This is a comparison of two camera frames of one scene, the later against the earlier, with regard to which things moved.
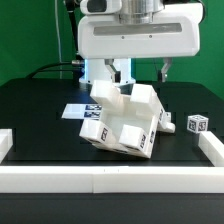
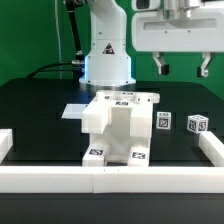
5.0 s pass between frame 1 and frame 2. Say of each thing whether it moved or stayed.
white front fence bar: stayed
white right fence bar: stayed
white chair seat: moved
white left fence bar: stayed
